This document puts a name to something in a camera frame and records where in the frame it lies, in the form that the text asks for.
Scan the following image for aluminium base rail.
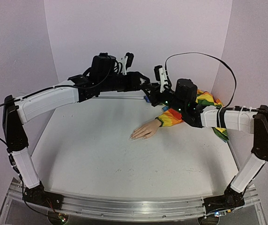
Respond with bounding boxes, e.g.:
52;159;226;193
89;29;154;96
8;181;265;223

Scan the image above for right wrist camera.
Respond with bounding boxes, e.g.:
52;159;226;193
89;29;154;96
154;65;171;93

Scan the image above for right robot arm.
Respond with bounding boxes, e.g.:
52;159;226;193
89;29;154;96
148;79;268;193

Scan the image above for rainbow striped jacket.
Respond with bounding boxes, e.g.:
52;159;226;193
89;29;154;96
156;89;230;143

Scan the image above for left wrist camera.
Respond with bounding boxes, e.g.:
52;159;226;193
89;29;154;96
121;52;134;75

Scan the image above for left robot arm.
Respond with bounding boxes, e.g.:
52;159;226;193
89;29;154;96
3;52;150;205

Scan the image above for mannequin hand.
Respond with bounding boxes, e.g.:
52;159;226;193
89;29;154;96
130;119;161;140

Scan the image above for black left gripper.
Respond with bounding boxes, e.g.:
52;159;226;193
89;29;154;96
101;71;152;93

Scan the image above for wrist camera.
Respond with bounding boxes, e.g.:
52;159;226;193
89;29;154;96
154;65;171;93
121;52;134;75

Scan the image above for right black cable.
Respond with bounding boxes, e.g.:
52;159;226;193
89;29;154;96
164;52;238;108

